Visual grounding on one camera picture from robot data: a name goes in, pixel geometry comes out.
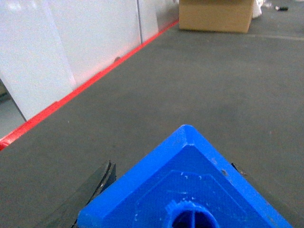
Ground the large cardboard box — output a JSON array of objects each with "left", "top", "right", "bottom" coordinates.
[{"left": 179, "top": 0, "right": 254, "bottom": 33}]

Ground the blue rectangular block part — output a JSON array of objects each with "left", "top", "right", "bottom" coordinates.
[{"left": 77, "top": 125, "right": 290, "bottom": 228}]

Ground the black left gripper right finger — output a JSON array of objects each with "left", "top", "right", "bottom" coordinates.
[{"left": 231, "top": 162, "right": 304, "bottom": 228}]

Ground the white foam packaging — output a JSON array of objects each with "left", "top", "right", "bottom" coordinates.
[{"left": 252, "top": 0, "right": 264, "bottom": 19}]

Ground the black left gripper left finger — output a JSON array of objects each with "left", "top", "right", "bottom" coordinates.
[{"left": 40, "top": 161, "right": 116, "bottom": 228}]

